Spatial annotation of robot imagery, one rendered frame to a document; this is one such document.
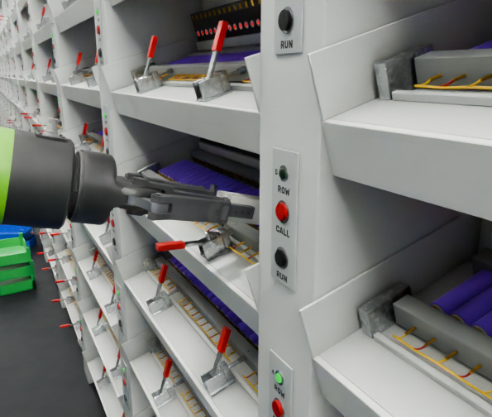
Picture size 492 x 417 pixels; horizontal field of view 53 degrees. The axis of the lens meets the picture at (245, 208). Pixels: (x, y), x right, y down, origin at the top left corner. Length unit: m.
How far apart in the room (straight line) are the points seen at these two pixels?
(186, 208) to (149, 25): 0.61
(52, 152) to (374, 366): 0.34
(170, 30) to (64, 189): 0.64
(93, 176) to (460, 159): 0.34
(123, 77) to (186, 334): 0.51
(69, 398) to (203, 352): 1.24
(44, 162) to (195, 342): 0.45
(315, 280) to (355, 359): 0.07
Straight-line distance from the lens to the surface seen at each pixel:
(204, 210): 0.52
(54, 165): 0.49
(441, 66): 0.39
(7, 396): 2.09
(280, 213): 0.43
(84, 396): 2.00
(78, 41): 1.73
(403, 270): 0.47
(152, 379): 1.13
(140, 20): 1.05
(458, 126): 0.31
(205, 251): 0.63
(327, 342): 0.44
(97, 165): 0.51
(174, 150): 1.07
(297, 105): 0.41
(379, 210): 0.44
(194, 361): 0.80
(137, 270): 1.12
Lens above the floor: 1.13
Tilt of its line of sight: 15 degrees down
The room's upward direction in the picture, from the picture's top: straight up
